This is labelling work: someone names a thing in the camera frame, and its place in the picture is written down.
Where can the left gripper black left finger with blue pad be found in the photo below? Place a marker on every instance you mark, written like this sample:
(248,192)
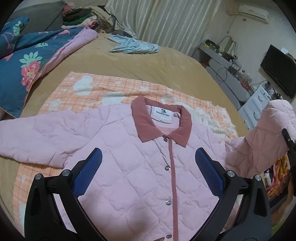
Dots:
(42,216)

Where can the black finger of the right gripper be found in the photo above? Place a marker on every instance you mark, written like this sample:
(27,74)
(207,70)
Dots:
(290,144)

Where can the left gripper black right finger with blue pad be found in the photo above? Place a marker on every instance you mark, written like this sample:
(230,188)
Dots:
(253,219)

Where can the pink quilted jacket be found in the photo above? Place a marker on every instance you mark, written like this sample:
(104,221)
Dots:
(148,185)

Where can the pile of clothes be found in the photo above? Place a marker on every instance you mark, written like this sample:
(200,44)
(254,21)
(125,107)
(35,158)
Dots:
(94,17)

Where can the colourful bag on floor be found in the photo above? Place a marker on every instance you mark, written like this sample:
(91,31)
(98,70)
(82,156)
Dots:
(276,183)

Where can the white drawer cabinet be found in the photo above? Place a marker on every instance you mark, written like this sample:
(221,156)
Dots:
(251,111)

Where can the black flat television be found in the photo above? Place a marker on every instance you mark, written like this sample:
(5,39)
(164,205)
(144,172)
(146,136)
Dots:
(281,69)

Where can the grey curved desk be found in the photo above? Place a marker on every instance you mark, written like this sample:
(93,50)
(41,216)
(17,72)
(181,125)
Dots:
(217,67)

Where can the orange plaid blanket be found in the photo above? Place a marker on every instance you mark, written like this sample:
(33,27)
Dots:
(78,92)

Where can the white air conditioner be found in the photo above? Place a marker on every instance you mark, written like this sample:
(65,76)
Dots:
(255,13)

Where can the navy floral quilt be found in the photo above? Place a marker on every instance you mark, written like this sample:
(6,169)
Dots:
(27,57)

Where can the white striped curtain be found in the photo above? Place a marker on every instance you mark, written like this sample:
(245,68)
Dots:
(179,24)

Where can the light blue garment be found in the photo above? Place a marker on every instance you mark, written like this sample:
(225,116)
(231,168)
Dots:
(132,46)

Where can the grey headboard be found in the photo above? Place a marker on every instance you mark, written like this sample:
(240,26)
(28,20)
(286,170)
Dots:
(42,17)

